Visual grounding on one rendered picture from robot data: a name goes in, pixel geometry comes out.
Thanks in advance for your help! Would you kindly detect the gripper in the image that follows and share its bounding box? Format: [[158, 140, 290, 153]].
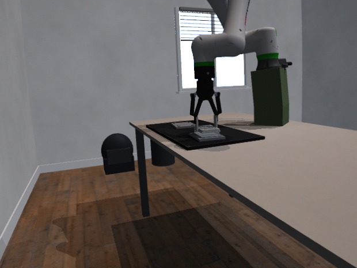
[[190, 80, 222, 131]]

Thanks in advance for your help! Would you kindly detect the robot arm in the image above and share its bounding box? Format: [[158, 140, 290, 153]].
[[191, 0, 292, 80]]

